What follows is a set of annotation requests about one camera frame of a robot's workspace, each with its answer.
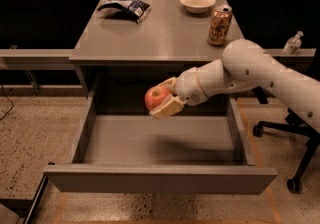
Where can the open grey top drawer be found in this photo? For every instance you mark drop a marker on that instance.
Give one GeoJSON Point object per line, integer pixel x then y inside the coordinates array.
{"type": "Point", "coordinates": [121, 149]}

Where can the red apple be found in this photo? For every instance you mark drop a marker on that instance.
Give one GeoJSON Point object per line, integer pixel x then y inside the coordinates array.
{"type": "Point", "coordinates": [155, 96]}

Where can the white bowl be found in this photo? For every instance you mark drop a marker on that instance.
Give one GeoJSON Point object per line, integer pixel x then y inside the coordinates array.
{"type": "Point", "coordinates": [197, 6]}

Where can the clear sanitizer bottle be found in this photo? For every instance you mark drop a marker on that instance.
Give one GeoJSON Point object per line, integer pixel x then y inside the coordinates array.
{"type": "Point", "coordinates": [293, 44]}

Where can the blue white chip bag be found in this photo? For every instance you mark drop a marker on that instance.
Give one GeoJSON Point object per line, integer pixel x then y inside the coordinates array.
{"type": "Point", "coordinates": [135, 10]}

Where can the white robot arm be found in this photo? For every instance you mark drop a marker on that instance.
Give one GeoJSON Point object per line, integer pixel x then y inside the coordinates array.
{"type": "Point", "coordinates": [244, 65]}

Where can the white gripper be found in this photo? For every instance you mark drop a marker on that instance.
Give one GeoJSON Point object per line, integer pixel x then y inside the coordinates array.
{"type": "Point", "coordinates": [188, 86]}

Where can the gold soda can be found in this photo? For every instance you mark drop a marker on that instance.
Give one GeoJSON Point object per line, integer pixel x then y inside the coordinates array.
{"type": "Point", "coordinates": [219, 25]}

